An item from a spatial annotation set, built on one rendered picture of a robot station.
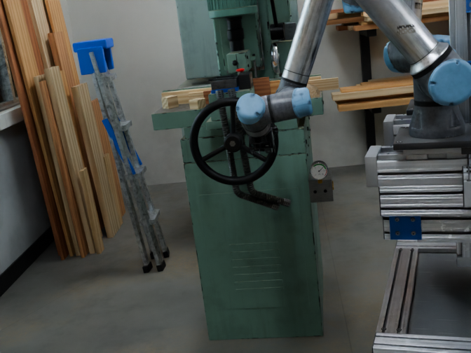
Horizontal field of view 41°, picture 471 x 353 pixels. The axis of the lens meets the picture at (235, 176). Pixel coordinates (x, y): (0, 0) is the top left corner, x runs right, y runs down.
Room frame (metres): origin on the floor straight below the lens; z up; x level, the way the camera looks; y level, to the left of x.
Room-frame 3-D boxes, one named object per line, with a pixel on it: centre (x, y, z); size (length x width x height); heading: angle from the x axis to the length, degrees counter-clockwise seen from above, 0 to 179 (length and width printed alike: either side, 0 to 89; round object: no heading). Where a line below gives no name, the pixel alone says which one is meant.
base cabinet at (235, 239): (2.43, -0.08, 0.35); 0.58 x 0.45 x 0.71; 171
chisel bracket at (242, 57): (2.33, -0.07, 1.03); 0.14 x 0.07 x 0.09; 171
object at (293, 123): (2.25, -0.05, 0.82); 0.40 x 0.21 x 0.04; 81
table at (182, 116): (2.21, -0.04, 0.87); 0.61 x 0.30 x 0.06; 81
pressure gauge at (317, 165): (2.06, -0.29, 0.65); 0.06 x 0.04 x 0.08; 81
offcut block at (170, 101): (2.30, 0.21, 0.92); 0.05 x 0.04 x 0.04; 128
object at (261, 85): (2.23, -0.06, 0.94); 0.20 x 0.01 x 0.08; 81
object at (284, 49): (2.47, -0.25, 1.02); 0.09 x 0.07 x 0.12; 81
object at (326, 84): (2.30, -0.14, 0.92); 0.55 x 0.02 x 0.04; 81
